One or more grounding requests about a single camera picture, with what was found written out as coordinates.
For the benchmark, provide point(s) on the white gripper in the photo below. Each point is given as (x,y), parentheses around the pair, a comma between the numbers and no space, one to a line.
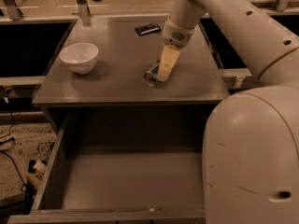
(177,34)

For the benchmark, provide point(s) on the red bull can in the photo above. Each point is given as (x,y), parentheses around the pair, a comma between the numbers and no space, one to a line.
(150,76)

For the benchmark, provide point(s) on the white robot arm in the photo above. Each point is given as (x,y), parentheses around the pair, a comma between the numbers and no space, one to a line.
(250,147)

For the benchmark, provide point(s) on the open grey top drawer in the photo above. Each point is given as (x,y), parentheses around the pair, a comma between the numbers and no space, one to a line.
(115,167)

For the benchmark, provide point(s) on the black snack packet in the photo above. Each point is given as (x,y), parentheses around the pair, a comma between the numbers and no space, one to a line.
(147,29)

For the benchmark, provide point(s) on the grey cabinet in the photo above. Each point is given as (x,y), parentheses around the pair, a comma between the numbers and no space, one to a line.
(118,77)

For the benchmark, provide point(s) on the white ceramic bowl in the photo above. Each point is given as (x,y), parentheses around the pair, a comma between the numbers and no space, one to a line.
(80,58)

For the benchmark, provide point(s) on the power strip with plugs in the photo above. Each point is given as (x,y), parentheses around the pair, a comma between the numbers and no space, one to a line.
(35,173)

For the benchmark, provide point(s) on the metal rail bracket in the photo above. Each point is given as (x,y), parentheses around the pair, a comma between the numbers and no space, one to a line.
(238,82)

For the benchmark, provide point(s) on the metal post centre left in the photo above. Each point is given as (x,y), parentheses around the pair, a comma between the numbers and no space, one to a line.
(83,9)

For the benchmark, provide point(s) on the metal post far left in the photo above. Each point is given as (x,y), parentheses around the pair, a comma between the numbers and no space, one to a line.
(13,10)

